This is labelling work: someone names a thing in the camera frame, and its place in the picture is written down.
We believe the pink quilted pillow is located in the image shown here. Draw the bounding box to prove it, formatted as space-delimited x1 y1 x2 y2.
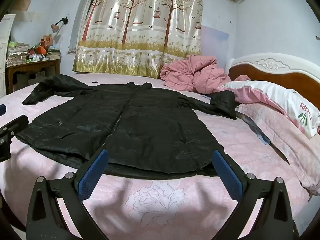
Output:
236 102 320 195

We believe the white and wood headboard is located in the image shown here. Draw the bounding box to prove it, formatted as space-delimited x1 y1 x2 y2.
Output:
228 52 320 93

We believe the pink checked quilt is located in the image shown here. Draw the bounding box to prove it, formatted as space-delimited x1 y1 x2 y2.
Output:
160 54 232 94

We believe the pink wall lamp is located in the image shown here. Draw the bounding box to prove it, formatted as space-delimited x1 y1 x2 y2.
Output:
51 17 68 33

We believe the tree print curtain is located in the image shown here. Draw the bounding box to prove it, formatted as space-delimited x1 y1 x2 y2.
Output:
72 0 203 78

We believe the wooden desk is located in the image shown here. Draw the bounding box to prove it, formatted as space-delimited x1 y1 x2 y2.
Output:
5 59 61 94

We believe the blue grey cloth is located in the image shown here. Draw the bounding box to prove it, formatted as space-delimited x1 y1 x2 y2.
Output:
236 112 272 146

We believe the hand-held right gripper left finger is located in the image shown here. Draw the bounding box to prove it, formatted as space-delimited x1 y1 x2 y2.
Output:
26 149 110 240

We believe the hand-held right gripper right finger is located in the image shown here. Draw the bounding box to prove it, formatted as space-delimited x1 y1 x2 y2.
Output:
211 150 294 240

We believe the pink floral bed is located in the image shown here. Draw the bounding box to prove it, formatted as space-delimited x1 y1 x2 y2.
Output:
0 72 313 240

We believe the white window frame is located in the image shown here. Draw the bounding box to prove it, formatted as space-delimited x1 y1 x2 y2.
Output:
84 0 97 20

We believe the red paper box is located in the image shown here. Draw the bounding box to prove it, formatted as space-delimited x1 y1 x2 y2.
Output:
41 34 53 50

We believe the stack of papers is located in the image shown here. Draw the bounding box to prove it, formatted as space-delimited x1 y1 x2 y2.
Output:
6 41 32 67

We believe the black puffer coat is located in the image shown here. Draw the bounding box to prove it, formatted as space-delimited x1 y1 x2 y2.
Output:
15 74 237 180

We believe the brown paper wall patch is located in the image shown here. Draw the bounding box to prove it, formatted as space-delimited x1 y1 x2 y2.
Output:
17 0 32 13

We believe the white cabinet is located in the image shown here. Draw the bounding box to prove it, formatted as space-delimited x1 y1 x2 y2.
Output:
0 14 16 98

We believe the white pink pillow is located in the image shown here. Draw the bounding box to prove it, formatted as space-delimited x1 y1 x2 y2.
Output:
216 80 320 139

